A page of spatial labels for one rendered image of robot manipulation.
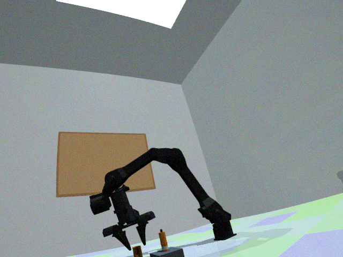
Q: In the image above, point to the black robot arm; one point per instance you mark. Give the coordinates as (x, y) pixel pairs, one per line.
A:
(209, 208)

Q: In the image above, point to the orange marker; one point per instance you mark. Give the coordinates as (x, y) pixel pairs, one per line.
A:
(163, 241)

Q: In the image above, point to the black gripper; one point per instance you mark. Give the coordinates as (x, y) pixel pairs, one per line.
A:
(124, 214)

